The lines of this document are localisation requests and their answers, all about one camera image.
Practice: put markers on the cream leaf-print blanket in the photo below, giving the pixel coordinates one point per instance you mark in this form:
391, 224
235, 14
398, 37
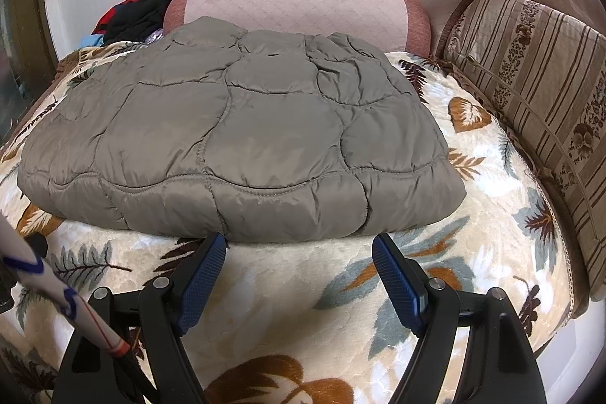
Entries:
284, 314

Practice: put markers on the blue cloth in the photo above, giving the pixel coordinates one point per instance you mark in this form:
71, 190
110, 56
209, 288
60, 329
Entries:
92, 40

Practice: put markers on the olive quilted hooded jacket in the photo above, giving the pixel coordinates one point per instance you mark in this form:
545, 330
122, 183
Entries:
236, 138

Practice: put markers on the red garment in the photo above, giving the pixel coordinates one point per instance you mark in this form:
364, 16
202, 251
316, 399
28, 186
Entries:
111, 13

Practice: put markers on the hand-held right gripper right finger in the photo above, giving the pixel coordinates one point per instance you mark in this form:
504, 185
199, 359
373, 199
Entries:
397, 285

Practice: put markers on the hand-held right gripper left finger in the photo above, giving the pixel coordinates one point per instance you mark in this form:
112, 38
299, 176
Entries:
199, 285

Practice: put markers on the pink quilted sofa backrest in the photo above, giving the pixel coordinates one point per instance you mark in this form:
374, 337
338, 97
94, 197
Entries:
293, 11

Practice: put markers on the black garment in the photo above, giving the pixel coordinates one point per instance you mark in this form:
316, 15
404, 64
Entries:
142, 15

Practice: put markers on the striped floral sofa cushion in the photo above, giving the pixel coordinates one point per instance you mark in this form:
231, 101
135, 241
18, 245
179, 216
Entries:
544, 77

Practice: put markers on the wooden cabinet with glass door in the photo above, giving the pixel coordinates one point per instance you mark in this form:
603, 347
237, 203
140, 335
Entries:
19, 53

